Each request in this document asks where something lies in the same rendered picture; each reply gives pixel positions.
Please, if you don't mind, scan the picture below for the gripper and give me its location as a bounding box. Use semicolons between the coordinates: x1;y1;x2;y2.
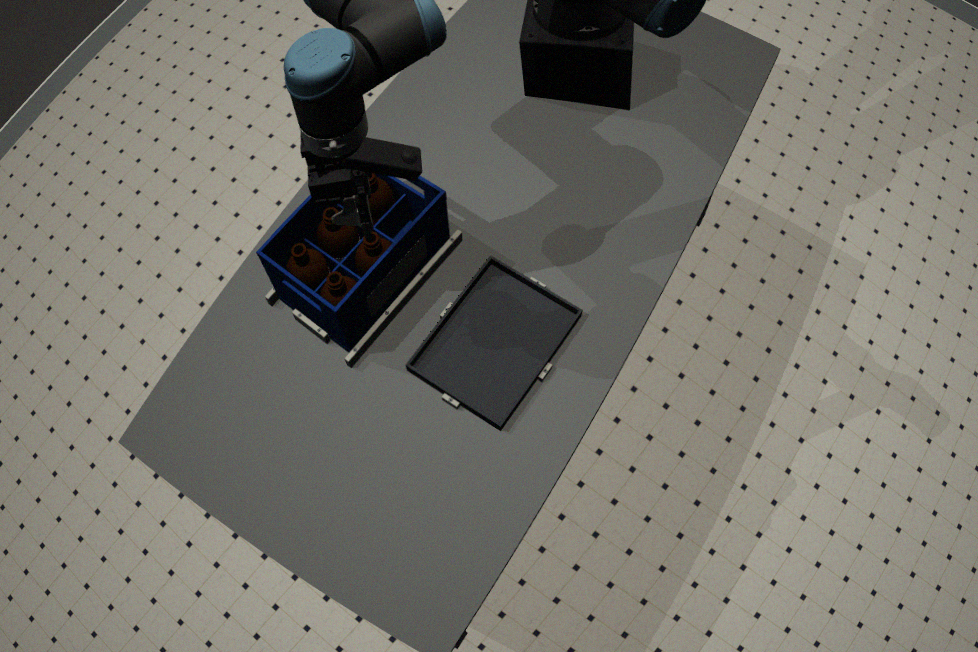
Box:
300;134;374;238

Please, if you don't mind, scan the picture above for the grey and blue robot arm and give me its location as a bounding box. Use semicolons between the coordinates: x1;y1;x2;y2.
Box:
284;0;706;180

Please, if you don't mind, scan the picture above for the brown glass bottle with white label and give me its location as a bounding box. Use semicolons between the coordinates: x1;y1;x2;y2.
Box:
286;243;330;291

